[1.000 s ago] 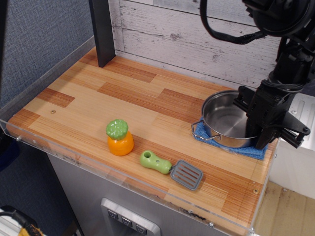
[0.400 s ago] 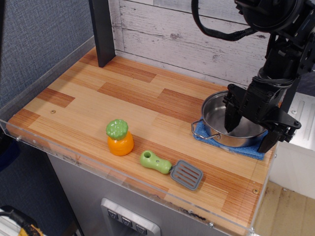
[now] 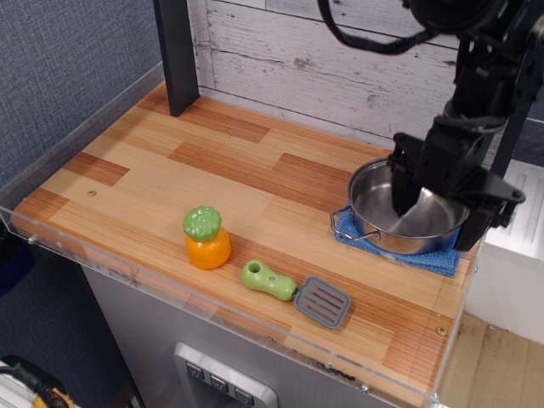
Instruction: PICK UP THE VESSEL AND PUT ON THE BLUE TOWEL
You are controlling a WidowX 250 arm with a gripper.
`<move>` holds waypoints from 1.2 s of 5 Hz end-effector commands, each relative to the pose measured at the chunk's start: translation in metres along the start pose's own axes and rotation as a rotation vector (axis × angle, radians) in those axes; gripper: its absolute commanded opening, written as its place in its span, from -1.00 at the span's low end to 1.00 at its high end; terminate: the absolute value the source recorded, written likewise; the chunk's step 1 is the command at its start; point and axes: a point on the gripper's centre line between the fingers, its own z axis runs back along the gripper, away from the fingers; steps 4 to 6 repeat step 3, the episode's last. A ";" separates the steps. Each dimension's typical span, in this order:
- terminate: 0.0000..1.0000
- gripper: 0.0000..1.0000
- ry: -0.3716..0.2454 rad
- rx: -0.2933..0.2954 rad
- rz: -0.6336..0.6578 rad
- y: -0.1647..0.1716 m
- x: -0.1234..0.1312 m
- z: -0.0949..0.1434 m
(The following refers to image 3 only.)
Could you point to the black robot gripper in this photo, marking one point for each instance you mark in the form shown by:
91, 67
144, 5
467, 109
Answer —
448, 162

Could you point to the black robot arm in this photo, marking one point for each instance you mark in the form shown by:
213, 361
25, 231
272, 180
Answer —
499, 73

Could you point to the folded blue towel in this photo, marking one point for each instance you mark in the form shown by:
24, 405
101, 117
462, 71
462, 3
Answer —
443, 262

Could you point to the white grooved side unit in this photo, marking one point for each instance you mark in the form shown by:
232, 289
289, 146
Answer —
507, 289

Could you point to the green grey toy spatula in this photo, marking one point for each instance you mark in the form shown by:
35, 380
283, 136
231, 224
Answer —
315, 298

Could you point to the clear acrylic edge guard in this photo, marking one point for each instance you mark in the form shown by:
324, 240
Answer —
116, 201

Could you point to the orange green toy pineapple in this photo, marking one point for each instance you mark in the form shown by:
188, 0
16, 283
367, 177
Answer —
207, 241

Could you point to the silver button control panel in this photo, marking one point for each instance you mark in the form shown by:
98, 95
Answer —
223, 378

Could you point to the silver toy kitchen cabinet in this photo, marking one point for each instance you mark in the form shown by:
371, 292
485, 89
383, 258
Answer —
305, 366

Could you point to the yellow black object corner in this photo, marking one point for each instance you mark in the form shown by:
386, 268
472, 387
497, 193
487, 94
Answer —
45, 396

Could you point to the black right vertical post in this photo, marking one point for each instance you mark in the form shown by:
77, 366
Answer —
521, 107

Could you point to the black vertical post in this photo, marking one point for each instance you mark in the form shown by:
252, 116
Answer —
521, 107
177, 53

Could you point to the black left vertical post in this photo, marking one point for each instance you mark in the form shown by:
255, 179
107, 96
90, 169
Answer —
177, 53

